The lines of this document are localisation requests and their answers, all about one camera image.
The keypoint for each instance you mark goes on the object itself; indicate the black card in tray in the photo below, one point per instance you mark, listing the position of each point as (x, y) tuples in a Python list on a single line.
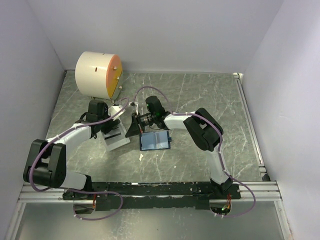
[(112, 134)]

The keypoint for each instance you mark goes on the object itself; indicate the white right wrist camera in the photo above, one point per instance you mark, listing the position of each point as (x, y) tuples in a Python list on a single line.
[(134, 106)]

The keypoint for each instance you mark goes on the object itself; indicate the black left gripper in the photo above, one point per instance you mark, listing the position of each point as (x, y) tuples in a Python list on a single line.
[(111, 124)]

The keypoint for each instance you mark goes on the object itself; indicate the white round mini drawer cabinet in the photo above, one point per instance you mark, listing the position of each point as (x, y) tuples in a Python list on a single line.
[(99, 75)]

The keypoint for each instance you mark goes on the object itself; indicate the aluminium extrusion rail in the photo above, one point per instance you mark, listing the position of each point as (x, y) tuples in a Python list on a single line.
[(29, 195)]

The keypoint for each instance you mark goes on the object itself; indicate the white plastic card tray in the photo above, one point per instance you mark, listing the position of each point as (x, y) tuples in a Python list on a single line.
[(118, 141)]

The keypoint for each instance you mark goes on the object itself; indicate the blue leather card holder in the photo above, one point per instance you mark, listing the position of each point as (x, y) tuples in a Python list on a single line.
[(149, 141)]

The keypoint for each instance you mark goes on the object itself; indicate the aluminium right side rail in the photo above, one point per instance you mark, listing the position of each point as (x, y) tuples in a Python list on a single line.
[(262, 155)]

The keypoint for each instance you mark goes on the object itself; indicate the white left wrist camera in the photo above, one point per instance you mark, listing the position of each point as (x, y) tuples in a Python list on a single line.
[(116, 111)]

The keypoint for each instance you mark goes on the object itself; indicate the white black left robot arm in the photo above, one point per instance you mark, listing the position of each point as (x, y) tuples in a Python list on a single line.
[(46, 163)]

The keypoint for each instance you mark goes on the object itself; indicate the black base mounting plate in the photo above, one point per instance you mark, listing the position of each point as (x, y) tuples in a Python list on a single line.
[(149, 195)]

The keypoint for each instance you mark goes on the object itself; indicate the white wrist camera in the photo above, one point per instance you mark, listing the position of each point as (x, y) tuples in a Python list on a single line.
[(134, 106), (116, 111)]

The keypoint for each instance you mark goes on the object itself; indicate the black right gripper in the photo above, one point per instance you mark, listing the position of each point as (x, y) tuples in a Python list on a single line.
[(134, 128)]

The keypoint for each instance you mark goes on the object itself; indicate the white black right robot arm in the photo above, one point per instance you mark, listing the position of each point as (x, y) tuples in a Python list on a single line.
[(203, 129)]

